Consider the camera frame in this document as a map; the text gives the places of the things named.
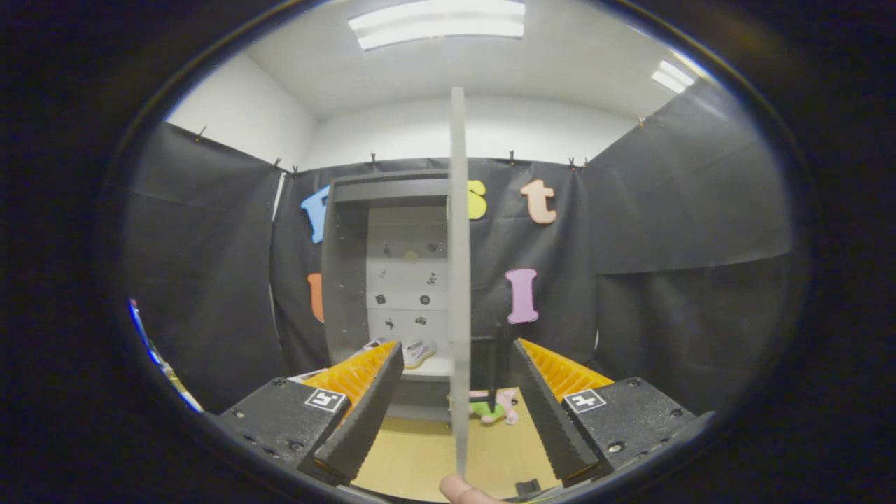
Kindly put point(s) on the green and pink plush toy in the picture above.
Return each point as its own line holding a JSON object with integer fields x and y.
{"x": 492, "y": 414}

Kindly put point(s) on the grey shoe cabinet door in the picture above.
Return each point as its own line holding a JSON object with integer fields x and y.
{"x": 459, "y": 280}

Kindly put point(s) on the small ceiling light panel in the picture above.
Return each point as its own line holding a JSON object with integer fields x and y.
{"x": 672, "y": 75}

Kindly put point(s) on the long ceiling light panel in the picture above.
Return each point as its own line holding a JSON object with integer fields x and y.
{"x": 437, "y": 24}

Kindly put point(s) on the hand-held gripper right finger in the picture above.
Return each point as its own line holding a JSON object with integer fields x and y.
{"x": 549, "y": 420}

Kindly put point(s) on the black backdrop cloth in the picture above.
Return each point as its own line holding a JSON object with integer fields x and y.
{"x": 210, "y": 280}

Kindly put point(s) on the computer monitor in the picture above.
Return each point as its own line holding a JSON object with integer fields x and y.
{"x": 140, "y": 332}

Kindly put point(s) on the cluttered white side desk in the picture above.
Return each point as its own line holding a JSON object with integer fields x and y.
{"x": 183, "y": 395}

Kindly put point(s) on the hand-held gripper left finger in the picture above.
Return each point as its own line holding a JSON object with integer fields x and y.
{"x": 367, "y": 420}

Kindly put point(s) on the grey shoe cabinet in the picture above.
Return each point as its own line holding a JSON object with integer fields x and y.
{"x": 343, "y": 280}

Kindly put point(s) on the white striped shoe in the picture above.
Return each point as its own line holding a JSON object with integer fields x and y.
{"x": 418, "y": 354}

